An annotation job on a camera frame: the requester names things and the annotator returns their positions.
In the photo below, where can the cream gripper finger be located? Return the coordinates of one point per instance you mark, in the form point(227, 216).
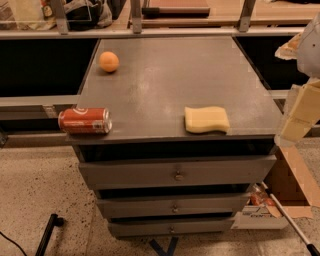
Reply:
point(304, 114)

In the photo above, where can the red coke can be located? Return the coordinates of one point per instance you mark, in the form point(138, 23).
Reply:
point(85, 121)

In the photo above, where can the cardboard box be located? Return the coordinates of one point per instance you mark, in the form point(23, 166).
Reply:
point(291, 182)

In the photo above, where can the snack bag in box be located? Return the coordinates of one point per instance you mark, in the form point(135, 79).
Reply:
point(259, 197)

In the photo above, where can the yellow sponge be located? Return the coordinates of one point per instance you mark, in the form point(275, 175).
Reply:
point(206, 119)

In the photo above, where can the grey drawer cabinet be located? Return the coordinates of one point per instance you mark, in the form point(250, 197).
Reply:
point(156, 80)

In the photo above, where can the middle grey drawer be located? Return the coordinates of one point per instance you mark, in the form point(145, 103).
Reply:
point(172, 205)

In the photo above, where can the grey drawer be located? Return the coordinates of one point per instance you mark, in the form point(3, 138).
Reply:
point(172, 205)
point(170, 227)
point(176, 172)

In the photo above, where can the bottom grey drawer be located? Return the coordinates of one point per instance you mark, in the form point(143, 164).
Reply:
point(170, 227)

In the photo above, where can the top grey drawer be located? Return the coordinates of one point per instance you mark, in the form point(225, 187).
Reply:
point(176, 172)

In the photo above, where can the orange fruit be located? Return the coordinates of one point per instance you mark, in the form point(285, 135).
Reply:
point(109, 61)

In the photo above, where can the dark bag on shelf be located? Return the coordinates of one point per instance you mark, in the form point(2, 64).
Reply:
point(87, 14)

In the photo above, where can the black bar on floor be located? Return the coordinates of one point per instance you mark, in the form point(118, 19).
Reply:
point(54, 221)

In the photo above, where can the white stick black handle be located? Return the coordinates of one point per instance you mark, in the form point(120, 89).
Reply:
point(310, 246)

